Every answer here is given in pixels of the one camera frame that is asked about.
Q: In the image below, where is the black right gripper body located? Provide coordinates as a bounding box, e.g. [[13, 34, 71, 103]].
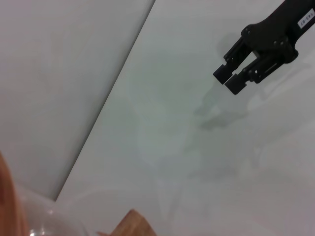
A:
[[240, 0, 315, 64]]

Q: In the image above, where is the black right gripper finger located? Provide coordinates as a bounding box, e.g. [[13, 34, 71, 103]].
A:
[[224, 52, 282, 96], [213, 38, 254, 86]]

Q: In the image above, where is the wooden dispenser stand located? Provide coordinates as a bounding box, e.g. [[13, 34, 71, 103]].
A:
[[95, 208, 158, 236]]

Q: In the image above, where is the glass water dispenser jar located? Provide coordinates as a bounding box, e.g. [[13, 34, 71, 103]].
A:
[[14, 185, 90, 236]]

